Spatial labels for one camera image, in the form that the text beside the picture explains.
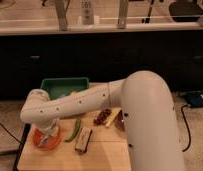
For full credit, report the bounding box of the black floor cable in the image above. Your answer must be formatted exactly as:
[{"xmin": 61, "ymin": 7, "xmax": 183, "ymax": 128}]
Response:
[{"xmin": 180, "ymin": 104, "xmax": 192, "ymax": 153}]

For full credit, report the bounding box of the dark rectangular sponge block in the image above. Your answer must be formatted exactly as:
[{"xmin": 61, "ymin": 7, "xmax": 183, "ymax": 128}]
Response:
[{"xmin": 75, "ymin": 127, "xmax": 92, "ymax": 153}]

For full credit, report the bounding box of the clear white gripper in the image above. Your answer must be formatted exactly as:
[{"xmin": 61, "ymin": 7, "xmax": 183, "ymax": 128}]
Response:
[{"xmin": 36, "ymin": 119, "xmax": 59, "ymax": 135}]

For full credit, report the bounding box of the red bowl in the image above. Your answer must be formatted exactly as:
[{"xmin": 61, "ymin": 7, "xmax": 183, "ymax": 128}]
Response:
[{"xmin": 32, "ymin": 126, "xmax": 61, "ymax": 150}]

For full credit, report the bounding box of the dark round plate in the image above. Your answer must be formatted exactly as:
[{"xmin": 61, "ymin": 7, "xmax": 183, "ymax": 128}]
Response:
[{"xmin": 115, "ymin": 111, "xmax": 125, "ymax": 131}]

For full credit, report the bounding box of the green plastic bin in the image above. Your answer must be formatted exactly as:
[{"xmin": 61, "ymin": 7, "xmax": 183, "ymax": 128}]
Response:
[{"xmin": 40, "ymin": 77, "xmax": 89, "ymax": 100}]

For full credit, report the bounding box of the white remote on stand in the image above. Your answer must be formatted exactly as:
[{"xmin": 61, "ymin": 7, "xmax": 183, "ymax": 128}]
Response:
[{"xmin": 81, "ymin": 0, "xmax": 94, "ymax": 25}]

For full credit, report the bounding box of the blue black floor device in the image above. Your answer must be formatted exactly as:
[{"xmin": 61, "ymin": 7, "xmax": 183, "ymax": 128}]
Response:
[{"xmin": 184, "ymin": 92, "xmax": 203, "ymax": 108}]

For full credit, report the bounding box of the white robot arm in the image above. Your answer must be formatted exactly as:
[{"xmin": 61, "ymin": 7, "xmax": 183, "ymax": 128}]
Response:
[{"xmin": 20, "ymin": 71, "xmax": 186, "ymax": 171}]

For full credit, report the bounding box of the dark red grape bunch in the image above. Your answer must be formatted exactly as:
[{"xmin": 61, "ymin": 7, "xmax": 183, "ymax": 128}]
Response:
[{"xmin": 93, "ymin": 109, "xmax": 111, "ymax": 125}]

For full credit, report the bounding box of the green bean pod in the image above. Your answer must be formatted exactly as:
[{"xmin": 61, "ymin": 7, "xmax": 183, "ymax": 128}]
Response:
[{"xmin": 64, "ymin": 119, "xmax": 81, "ymax": 143}]

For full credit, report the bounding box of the pale yellow stick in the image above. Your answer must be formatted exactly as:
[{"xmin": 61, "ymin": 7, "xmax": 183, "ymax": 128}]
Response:
[{"xmin": 105, "ymin": 108, "xmax": 121, "ymax": 128}]

